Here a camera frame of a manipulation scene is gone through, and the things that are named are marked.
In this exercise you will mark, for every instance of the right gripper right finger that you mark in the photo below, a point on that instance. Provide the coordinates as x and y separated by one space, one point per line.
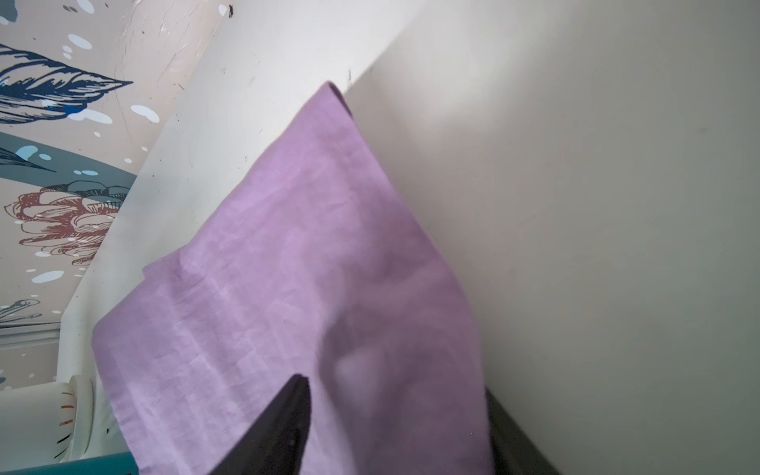
513 451

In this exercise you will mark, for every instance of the white mug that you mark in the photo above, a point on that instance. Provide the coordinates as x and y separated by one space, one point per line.
46 424

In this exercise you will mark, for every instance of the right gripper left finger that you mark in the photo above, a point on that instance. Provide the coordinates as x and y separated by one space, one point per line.
276 442

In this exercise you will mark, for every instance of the purple pants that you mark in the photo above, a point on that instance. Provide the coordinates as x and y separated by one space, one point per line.
313 265

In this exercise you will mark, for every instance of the teal plastic basket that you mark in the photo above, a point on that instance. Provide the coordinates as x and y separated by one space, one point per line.
115 464

